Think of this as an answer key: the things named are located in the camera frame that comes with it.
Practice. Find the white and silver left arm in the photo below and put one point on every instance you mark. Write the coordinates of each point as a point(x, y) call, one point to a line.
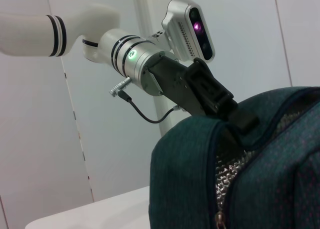
point(100, 39)

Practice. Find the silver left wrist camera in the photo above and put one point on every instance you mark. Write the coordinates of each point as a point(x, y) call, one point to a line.
point(185, 26)

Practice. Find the dark teal insulated lunch bag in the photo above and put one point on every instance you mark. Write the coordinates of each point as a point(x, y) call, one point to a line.
point(200, 176)

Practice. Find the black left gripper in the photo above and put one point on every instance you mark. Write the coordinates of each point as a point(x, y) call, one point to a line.
point(172, 84)

